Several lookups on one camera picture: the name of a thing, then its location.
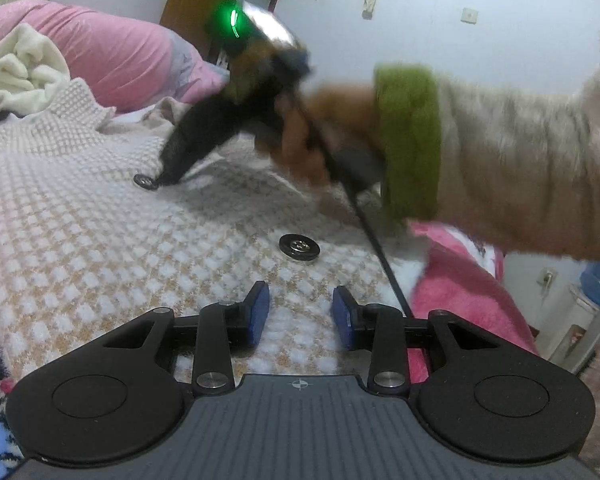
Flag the cream fleece garment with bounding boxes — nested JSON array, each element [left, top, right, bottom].
[[0, 22, 71, 128]]

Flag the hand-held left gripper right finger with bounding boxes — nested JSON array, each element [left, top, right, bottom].
[[331, 285, 498, 395]]

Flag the pink grey duvet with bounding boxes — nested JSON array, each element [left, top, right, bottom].
[[0, 0, 231, 113]]

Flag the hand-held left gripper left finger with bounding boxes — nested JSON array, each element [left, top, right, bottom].
[[102, 280, 272, 395]]

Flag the beige white checked coat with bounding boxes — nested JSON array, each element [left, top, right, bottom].
[[0, 80, 431, 396]]

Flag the black cable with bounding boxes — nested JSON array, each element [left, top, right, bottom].
[[285, 75, 418, 321]]

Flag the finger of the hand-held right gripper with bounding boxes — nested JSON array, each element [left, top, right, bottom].
[[157, 102, 243, 188]]

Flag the person's right hand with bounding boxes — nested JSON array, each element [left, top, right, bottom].
[[260, 85, 381, 186]]

